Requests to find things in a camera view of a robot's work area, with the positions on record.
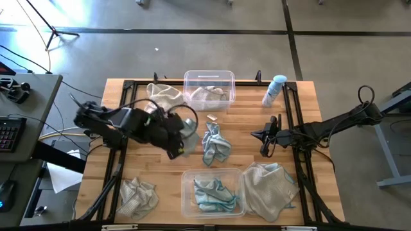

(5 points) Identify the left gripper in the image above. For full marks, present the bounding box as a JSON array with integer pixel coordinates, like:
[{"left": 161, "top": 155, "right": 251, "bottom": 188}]
[{"left": 150, "top": 112, "right": 187, "bottom": 160}]

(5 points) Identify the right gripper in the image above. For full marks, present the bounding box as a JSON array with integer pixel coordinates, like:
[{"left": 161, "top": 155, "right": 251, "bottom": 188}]
[{"left": 251, "top": 114, "right": 292, "bottom": 158}]

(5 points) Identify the light blue teal-edged towel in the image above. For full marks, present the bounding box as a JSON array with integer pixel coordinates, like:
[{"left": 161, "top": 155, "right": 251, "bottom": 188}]
[
  {"left": 178, "top": 117, "right": 200, "bottom": 158},
  {"left": 259, "top": 162, "right": 298, "bottom": 211},
  {"left": 193, "top": 178, "right": 240, "bottom": 213},
  {"left": 201, "top": 121, "right": 232, "bottom": 167}
]

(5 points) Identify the large grey microfiber towel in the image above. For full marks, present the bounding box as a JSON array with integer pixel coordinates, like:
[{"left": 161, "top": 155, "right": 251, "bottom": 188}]
[{"left": 242, "top": 162, "right": 301, "bottom": 223}]

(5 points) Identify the grey waffle microfiber towel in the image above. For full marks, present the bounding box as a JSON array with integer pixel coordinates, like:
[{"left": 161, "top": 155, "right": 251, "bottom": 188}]
[
  {"left": 143, "top": 82, "right": 186, "bottom": 114},
  {"left": 189, "top": 85, "right": 229, "bottom": 103},
  {"left": 116, "top": 176, "right": 160, "bottom": 221}
]

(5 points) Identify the white spray bottle blue cap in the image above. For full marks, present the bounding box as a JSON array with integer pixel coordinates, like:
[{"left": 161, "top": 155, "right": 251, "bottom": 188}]
[{"left": 261, "top": 74, "right": 288, "bottom": 108}]

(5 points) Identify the clear plastic bin white label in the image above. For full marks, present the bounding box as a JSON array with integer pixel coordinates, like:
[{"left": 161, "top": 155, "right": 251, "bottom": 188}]
[{"left": 182, "top": 69, "right": 237, "bottom": 112}]

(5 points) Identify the white paper sheet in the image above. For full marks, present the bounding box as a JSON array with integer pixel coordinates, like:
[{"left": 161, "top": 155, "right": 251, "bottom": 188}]
[{"left": 46, "top": 149, "right": 83, "bottom": 194}]

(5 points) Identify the computer desk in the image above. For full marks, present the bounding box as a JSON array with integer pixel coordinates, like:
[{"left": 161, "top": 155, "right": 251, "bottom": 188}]
[{"left": 0, "top": 73, "right": 64, "bottom": 231}]

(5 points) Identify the black keyboard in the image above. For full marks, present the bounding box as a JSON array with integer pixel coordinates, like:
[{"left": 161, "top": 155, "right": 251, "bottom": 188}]
[{"left": 0, "top": 115, "right": 28, "bottom": 153}]

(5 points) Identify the black clamp device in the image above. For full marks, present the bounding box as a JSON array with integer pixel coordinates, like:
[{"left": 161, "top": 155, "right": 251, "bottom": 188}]
[{"left": 0, "top": 76, "right": 32, "bottom": 104}]

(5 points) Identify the black tripod stand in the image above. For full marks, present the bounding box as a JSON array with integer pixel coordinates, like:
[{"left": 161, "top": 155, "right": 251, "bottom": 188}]
[{"left": 24, "top": 0, "right": 80, "bottom": 51}]

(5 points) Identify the black computer mouse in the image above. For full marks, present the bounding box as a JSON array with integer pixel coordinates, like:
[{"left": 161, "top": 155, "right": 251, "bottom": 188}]
[{"left": 0, "top": 179, "right": 17, "bottom": 213}]

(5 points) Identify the black red triangular object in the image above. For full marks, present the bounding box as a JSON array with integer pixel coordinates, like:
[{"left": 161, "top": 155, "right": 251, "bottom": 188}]
[{"left": 0, "top": 61, "right": 16, "bottom": 76}]

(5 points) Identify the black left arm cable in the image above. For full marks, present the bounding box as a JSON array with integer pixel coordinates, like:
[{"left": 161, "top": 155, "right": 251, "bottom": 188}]
[{"left": 123, "top": 98, "right": 200, "bottom": 139}]

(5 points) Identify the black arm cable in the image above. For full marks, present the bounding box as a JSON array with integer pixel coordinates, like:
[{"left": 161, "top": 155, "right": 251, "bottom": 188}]
[
  {"left": 357, "top": 84, "right": 376, "bottom": 105},
  {"left": 123, "top": 98, "right": 200, "bottom": 139}
]

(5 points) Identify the white bracket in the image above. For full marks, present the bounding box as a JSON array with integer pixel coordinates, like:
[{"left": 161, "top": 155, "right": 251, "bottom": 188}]
[
  {"left": 281, "top": 225, "right": 318, "bottom": 231},
  {"left": 101, "top": 223, "right": 139, "bottom": 231}
]

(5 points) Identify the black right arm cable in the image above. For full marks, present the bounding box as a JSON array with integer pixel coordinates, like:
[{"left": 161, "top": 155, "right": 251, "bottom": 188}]
[{"left": 357, "top": 84, "right": 376, "bottom": 105}]

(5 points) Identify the thick yellow cable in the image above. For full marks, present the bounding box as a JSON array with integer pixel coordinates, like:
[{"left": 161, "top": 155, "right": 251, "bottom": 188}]
[{"left": 40, "top": 131, "right": 88, "bottom": 140}]

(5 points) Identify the grey metal table frame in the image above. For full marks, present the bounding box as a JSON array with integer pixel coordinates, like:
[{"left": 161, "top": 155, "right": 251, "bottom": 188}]
[{"left": 374, "top": 81, "right": 411, "bottom": 189}]

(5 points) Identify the thin yellow cable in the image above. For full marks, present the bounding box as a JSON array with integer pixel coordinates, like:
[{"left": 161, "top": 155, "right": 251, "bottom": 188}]
[{"left": 15, "top": 0, "right": 52, "bottom": 73}]

